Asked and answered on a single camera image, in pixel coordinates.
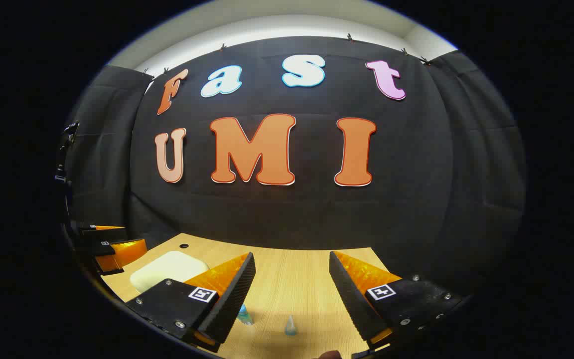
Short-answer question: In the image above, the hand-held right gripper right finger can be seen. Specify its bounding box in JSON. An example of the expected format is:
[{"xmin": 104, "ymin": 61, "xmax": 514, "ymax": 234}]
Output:
[{"xmin": 329, "ymin": 251, "xmax": 464, "ymax": 350}]

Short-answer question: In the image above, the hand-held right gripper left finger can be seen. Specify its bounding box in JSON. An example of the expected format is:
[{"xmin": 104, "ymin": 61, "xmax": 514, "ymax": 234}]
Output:
[{"xmin": 125, "ymin": 252, "xmax": 257, "ymax": 353}]

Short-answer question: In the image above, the blue skin care bottle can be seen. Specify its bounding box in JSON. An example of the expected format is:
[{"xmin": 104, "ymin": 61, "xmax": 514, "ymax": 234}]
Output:
[{"xmin": 237, "ymin": 303, "xmax": 255, "ymax": 326}]

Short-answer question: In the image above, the pale yellow suitcase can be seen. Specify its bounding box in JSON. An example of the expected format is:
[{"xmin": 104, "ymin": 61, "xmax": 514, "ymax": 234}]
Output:
[{"xmin": 130, "ymin": 251, "xmax": 211, "ymax": 295}]

